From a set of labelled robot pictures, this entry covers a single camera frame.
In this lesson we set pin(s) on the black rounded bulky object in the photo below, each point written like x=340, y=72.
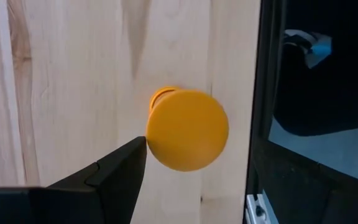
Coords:
x=328, y=93

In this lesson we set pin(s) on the white metal bracket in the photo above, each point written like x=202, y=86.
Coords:
x=258, y=210

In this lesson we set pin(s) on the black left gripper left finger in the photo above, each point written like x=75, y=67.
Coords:
x=113, y=186

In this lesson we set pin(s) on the orange capped hourglass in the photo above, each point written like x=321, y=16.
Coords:
x=186, y=130

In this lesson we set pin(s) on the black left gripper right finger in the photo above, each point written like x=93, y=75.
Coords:
x=306, y=193

